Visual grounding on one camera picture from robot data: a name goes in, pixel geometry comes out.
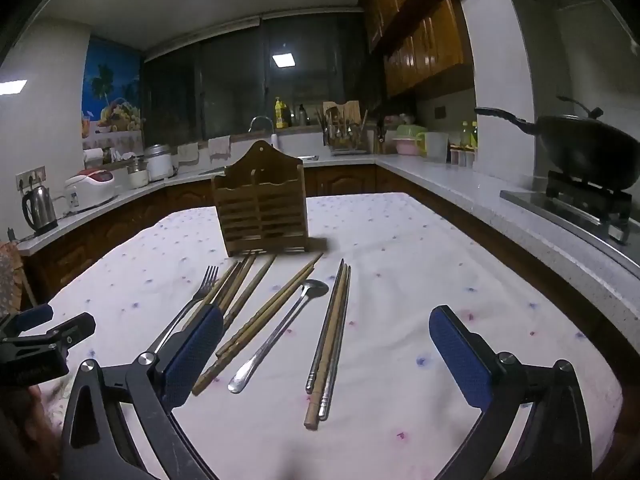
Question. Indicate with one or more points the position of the yellow bottle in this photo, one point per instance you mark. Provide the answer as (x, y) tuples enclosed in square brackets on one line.
[(281, 115)]

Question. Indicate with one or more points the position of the gas stove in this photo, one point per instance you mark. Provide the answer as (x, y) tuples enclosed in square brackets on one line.
[(575, 205)]

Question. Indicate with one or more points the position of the black wok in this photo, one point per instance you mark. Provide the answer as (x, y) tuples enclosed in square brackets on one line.
[(585, 145)]

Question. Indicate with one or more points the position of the dark wooden chopstick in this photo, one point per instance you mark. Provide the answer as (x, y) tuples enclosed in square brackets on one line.
[(257, 285), (245, 280), (237, 277), (227, 277)]

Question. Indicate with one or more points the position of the white plastic pitcher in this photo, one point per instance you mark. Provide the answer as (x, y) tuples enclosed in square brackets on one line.
[(436, 147)]

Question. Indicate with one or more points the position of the wall power outlet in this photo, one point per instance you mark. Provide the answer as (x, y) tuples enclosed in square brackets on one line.
[(30, 177)]

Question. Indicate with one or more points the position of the wooden utensil holder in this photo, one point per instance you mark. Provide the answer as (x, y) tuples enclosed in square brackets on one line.
[(260, 200)]

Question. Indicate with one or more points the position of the white red rice cooker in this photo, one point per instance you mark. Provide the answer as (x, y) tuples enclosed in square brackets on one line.
[(90, 192)]

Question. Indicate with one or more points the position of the spice jar set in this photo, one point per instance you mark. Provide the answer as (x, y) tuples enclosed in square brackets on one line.
[(462, 157)]

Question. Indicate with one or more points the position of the patterned cloth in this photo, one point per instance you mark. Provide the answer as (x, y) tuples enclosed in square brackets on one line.
[(10, 275)]

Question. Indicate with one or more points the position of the tall white steel pot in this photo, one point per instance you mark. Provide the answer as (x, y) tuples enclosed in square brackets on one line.
[(159, 162)]

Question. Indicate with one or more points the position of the chrome sink faucet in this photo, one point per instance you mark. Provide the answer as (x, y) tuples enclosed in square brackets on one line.
[(261, 119)]

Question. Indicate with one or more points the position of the metal fork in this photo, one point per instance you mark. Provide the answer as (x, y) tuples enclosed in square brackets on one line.
[(210, 280)]

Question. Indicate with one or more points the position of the wooden wall cabinets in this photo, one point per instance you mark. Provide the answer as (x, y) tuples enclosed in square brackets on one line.
[(425, 45)]

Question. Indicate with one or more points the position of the dark bottle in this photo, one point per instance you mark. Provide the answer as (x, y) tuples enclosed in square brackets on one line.
[(302, 116)]

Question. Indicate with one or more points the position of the brown wooden chopstick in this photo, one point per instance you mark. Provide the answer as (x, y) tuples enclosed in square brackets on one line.
[(325, 360)]

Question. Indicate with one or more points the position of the steel sink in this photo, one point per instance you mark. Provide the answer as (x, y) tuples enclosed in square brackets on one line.
[(307, 158)]

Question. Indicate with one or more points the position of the dark knife holder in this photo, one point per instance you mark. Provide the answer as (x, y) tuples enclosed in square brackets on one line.
[(381, 135)]

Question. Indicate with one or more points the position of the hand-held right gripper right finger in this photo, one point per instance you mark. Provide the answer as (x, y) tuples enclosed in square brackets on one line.
[(460, 355)]

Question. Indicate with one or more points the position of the pink green strainer basket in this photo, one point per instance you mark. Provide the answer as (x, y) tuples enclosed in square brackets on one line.
[(407, 142)]

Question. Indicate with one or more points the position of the dish rack with utensils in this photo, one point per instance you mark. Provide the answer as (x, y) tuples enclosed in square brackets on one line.
[(345, 137)]

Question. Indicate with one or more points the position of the green bottle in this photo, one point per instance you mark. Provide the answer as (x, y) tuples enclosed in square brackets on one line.
[(465, 135), (474, 135)]

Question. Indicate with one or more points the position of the white floral tablecloth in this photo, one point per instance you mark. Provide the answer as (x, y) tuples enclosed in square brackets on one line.
[(425, 285)]

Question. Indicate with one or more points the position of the kitchen counter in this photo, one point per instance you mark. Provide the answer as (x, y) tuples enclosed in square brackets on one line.
[(450, 180)]

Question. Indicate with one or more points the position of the small white lidded pot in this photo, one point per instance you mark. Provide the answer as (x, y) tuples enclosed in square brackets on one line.
[(137, 175)]

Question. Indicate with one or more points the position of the hanging dish cloth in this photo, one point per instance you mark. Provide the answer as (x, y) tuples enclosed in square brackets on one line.
[(188, 152), (219, 147)]

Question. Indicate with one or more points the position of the beach fruit wall poster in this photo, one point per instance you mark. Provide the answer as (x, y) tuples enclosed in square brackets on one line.
[(112, 90)]

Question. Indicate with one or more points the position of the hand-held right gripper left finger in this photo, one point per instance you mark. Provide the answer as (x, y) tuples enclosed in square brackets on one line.
[(200, 345)]

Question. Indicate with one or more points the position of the metal spoon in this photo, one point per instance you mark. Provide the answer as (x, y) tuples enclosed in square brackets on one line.
[(314, 288)]

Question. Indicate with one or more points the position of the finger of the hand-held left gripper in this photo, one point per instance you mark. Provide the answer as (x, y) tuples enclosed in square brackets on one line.
[(75, 327), (30, 317)]

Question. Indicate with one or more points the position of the wall switch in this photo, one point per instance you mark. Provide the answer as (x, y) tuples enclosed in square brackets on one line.
[(440, 112)]

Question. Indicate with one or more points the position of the wooden cutting board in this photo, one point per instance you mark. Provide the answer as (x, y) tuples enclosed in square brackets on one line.
[(345, 109)]

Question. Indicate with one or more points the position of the steel electric kettle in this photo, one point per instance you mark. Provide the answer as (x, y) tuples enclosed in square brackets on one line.
[(37, 210)]

